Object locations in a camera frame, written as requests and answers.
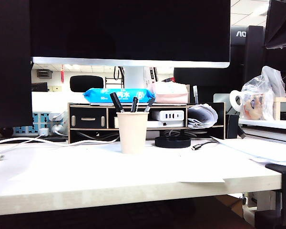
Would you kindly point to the red hanging ornament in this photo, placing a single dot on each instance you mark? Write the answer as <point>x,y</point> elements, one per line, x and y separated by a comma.
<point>62,76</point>

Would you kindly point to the blue power strip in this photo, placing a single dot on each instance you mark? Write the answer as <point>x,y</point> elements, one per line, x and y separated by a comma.
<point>35,118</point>

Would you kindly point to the white tape roll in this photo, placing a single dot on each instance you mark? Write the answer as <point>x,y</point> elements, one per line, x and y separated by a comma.
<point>232,100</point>

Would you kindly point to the black pen with grey cap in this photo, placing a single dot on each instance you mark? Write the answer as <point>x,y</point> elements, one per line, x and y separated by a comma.
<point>149,103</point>

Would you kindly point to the white table leg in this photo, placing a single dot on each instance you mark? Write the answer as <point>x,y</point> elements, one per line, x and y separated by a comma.
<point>264,200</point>

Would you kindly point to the white neighbouring desk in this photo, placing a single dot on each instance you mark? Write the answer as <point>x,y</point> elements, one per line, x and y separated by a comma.
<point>267,124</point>

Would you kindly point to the light wooden monitor riser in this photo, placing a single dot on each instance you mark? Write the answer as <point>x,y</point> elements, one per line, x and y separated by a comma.
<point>276,107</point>

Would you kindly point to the black round tray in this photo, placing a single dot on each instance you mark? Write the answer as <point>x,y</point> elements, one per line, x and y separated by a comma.
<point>172,142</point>

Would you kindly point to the clear plastic snack bag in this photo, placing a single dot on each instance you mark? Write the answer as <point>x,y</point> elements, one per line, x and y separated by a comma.
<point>259,105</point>

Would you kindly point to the beige paper cup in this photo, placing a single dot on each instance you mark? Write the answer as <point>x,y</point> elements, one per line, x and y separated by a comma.
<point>132,133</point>

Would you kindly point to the brown cardboard box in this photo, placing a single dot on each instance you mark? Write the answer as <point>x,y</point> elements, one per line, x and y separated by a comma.
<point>228,205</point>

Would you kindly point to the black chair headrest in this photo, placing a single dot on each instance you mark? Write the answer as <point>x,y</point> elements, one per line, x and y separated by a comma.
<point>85,83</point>

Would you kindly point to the white paper sheet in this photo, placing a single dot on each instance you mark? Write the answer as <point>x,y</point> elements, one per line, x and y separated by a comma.
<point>205,180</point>

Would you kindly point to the pink tissue pack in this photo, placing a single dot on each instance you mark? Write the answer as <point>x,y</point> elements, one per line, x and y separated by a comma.
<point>169,95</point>

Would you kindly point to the blue wet wipes pack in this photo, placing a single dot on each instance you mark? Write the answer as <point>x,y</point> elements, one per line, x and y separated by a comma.
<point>97,95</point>

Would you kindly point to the printed paper stack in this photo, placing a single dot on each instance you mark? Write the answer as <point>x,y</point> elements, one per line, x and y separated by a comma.
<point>264,152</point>

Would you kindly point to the white flat device box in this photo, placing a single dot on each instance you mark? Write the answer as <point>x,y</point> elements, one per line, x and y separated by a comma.
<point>174,124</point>

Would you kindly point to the black wooden desk organizer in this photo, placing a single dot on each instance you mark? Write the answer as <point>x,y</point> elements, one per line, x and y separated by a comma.
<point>88,118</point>

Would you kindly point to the grey wall unit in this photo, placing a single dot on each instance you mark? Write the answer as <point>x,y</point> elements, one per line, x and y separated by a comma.
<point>44,73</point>

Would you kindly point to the white USB wall adapter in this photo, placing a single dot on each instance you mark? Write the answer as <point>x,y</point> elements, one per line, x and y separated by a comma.
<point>44,132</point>

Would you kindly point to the black metal rack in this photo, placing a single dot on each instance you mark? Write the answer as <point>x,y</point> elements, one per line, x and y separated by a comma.
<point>115,72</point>

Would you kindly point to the grey desk divider panel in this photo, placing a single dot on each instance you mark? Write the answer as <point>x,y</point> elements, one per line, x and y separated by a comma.
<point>221,102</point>

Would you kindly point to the black computer monitor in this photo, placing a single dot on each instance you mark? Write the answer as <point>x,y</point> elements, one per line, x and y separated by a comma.
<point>281,62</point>
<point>9,71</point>

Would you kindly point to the black marker with white label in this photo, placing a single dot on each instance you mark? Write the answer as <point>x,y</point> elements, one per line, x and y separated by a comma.
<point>116,101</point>

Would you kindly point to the white power plug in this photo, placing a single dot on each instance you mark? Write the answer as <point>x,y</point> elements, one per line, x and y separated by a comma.
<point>56,116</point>
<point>58,128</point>

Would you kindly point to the clear white pen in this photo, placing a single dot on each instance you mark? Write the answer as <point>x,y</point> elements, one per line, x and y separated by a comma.
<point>195,94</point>

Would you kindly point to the rolled grey printed papers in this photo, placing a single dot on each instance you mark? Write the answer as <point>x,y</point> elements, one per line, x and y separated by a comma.
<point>201,117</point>

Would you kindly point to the black AOC monitor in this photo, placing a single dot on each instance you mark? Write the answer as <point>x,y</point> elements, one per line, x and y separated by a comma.
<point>240,34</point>

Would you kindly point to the white USB charger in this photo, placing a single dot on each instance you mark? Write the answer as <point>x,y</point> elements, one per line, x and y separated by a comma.
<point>158,115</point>

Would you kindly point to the silver framed computer monitor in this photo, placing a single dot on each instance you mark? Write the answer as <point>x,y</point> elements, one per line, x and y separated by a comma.
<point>128,31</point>

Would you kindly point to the black monitor rear panel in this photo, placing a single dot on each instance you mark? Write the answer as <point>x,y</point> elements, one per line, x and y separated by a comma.
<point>205,81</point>

